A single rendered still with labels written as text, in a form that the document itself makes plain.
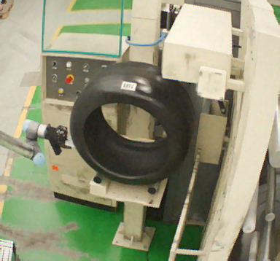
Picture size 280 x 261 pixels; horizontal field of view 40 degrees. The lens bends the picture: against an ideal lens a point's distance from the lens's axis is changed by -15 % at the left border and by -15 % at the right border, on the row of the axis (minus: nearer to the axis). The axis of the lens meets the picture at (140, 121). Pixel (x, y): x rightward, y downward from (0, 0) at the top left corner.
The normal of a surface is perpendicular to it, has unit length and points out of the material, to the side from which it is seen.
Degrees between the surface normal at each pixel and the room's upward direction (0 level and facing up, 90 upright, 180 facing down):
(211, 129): 90
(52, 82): 90
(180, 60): 90
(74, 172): 90
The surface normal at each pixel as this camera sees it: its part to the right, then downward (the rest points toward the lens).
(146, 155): -0.26, -0.41
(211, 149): -0.22, 0.51
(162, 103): 0.30, -0.09
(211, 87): -0.20, 0.22
